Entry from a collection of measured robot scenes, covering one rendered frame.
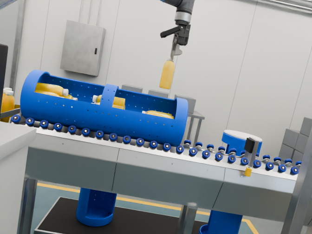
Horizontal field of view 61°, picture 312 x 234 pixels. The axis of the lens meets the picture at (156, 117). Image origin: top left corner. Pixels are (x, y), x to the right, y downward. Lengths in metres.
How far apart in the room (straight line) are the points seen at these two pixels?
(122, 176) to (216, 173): 0.52
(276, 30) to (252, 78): 0.90
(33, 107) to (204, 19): 3.88
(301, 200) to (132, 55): 3.83
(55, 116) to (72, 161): 0.26
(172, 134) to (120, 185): 0.42
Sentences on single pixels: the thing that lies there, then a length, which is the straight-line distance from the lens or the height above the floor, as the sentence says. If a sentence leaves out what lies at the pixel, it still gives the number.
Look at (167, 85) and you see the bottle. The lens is 1.50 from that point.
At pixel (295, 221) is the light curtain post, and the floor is 0.78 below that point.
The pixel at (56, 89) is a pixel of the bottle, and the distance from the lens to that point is 1.58.
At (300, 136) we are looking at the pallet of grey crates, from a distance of 4.62.
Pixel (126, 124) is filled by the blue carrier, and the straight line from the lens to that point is 1.42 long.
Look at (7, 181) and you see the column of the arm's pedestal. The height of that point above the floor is 0.97.
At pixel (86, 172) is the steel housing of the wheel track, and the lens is 1.56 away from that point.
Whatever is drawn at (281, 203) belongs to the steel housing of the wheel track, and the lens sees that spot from 1.77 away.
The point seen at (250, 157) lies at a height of 0.98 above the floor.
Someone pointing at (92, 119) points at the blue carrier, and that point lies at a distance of 1.45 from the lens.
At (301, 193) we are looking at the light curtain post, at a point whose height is 0.92.
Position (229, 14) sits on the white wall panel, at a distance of 5.07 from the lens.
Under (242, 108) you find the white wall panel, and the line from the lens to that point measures 5.08.
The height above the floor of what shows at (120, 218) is 0.15.
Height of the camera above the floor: 1.32
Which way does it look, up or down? 8 degrees down
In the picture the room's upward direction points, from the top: 11 degrees clockwise
